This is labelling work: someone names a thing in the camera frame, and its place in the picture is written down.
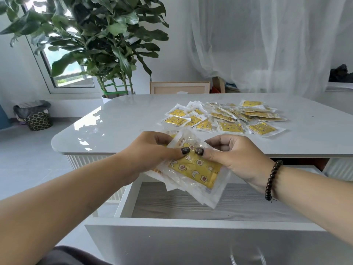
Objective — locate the light wooden framed panel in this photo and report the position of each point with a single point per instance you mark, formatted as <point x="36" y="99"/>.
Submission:
<point x="179" y="88"/>

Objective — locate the person's right forearm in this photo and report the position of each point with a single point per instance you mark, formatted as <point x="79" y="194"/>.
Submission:
<point x="314" y="198"/>

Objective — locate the white framed window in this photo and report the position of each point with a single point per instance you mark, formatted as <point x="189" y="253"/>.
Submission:
<point x="64" y="68"/>

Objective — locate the white sheer curtain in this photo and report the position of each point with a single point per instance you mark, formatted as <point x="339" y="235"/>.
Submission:
<point x="262" y="41"/>

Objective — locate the person's right thumb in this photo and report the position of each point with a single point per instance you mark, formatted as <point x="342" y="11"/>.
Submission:
<point x="207" y="154"/>

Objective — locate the patterned waste bin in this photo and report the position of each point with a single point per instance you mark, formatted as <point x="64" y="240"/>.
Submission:
<point x="35" y="118"/>

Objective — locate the person's left thumb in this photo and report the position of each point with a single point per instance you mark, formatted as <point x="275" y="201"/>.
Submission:
<point x="176" y="153"/>

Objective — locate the white plant pot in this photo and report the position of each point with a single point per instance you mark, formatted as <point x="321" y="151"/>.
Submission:
<point x="106" y="98"/>

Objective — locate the pile of yellow packets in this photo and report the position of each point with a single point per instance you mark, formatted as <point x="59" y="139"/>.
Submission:
<point x="229" y="118"/>

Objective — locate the person's dark clothing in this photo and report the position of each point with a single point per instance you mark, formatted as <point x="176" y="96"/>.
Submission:
<point x="71" y="256"/>

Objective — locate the white open drawer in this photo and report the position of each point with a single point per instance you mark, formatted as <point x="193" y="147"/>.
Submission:
<point x="193" y="240"/>

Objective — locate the person's left hand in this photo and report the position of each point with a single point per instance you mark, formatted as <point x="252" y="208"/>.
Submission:
<point x="143" y="154"/>

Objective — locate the yellow star-print snack packet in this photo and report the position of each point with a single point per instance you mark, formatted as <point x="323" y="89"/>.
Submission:
<point x="193" y="171"/>

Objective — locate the large green leafy plant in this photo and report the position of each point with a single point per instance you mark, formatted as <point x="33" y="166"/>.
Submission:
<point x="104" y="38"/>

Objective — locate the person's right hand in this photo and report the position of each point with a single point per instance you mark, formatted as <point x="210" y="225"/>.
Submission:
<point x="242" y="160"/>

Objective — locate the brown cardboard box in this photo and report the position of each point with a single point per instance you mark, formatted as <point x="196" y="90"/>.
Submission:
<point x="219" y="84"/>

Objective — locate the clear-edged snack packet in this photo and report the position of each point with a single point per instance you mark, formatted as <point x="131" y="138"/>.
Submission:
<point x="162" y="178"/>

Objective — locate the person's left forearm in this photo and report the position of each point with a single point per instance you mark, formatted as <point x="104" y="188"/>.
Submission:
<point x="60" y="206"/>

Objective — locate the white ribbed table base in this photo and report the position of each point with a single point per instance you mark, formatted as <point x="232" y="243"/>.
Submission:
<point x="82" y="162"/>

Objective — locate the dark bundle of cloth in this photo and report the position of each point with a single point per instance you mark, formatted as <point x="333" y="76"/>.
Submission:
<point x="340" y="73"/>

